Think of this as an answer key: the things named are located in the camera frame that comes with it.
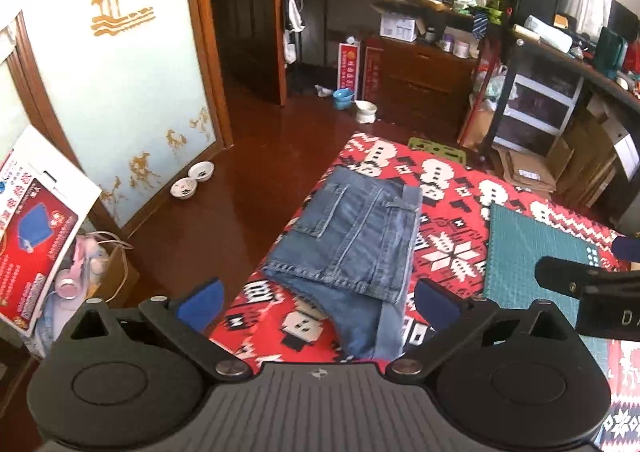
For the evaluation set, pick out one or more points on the red white product box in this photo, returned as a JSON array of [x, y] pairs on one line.
[[44, 200]]

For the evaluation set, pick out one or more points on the teal mug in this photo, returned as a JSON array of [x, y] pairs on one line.
[[610, 53]]

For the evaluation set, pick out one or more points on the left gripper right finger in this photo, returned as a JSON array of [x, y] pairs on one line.
[[458, 322]]

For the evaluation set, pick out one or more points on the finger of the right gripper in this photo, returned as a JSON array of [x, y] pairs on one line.
[[626, 249], [577, 280]]

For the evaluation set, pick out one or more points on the blue ceramic pet bowl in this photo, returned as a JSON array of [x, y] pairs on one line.
[[342, 98]]

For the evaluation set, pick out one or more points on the dark wooden drawer cabinet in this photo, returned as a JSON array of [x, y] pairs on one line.
[[423, 87]]

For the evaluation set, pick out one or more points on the white ceramic pet bowl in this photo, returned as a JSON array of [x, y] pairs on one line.
[[365, 111]]

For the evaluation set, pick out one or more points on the white plastic drawer unit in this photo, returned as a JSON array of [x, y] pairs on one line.
[[542, 96]]

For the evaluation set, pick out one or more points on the black shelf desk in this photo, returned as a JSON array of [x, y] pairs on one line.
[[624, 105]]

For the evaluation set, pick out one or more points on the red patterned tablecloth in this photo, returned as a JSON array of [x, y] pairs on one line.
[[477, 236]]

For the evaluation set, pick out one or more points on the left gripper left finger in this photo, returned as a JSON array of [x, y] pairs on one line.
[[180, 325]]

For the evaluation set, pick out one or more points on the light blue cloth roll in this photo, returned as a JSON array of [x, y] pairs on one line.
[[549, 35]]

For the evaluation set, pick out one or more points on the blue denim shorts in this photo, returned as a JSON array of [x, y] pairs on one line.
[[350, 255]]

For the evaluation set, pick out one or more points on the green cutting mat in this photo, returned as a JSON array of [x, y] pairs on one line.
[[529, 261]]

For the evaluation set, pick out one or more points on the red sign board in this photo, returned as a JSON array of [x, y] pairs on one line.
[[348, 65]]

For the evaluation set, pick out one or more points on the green plastic stool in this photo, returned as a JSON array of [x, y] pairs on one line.
[[437, 149]]

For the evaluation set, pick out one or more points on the white spotted pet bowl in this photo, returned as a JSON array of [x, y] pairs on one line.
[[183, 188]]

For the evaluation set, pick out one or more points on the white paw print bowl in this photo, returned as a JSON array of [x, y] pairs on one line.
[[201, 171]]

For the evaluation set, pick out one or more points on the cardboard boxes stack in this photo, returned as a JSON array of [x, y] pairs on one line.
[[584, 162]]

